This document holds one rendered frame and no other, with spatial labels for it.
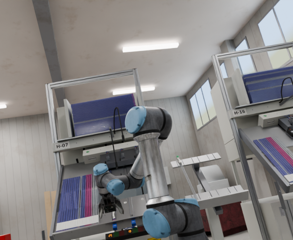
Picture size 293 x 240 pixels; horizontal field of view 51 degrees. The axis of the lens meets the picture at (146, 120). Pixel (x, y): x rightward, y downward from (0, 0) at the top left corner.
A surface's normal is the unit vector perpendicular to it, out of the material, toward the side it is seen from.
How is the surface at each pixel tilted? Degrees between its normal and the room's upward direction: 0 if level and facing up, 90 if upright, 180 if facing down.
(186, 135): 90
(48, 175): 90
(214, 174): 72
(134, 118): 82
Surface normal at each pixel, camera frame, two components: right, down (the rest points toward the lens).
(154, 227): -0.73, 0.11
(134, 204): -0.12, -0.88
